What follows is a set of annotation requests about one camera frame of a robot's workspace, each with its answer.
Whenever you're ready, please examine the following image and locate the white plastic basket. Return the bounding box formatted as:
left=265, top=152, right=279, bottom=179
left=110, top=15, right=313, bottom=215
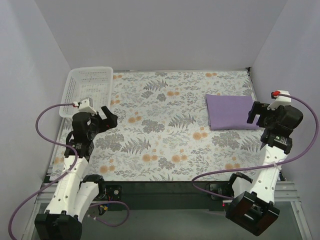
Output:
left=61, top=66, right=114, bottom=110

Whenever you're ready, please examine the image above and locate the purple t shirt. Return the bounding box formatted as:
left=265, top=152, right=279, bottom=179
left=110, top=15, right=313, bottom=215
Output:
left=205, top=94, right=259, bottom=131

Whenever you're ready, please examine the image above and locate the aluminium frame rail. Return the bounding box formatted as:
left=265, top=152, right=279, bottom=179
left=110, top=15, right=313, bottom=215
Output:
left=22, top=181, right=313, bottom=240

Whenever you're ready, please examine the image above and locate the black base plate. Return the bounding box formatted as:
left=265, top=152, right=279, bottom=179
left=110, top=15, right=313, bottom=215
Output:
left=93, top=181, right=227, bottom=212

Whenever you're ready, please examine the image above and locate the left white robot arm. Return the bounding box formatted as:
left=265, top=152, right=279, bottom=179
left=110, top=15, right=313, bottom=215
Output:
left=34, top=106, right=118, bottom=240

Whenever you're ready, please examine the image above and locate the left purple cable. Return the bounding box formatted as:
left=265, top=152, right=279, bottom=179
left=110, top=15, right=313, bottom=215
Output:
left=7, top=101, right=131, bottom=240

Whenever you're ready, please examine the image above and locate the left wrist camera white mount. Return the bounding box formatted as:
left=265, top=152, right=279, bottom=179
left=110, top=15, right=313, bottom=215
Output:
left=72, top=97, right=97, bottom=115

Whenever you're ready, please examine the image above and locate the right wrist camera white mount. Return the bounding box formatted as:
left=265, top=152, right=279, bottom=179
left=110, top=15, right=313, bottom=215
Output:
left=267, top=90, right=292, bottom=111

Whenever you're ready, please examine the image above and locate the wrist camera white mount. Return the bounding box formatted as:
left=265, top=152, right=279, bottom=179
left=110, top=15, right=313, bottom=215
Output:
left=267, top=90, right=292, bottom=111
left=72, top=97, right=97, bottom=115

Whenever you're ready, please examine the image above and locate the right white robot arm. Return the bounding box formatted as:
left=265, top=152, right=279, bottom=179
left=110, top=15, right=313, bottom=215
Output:
left=225, top=100, right=303, bottom=236

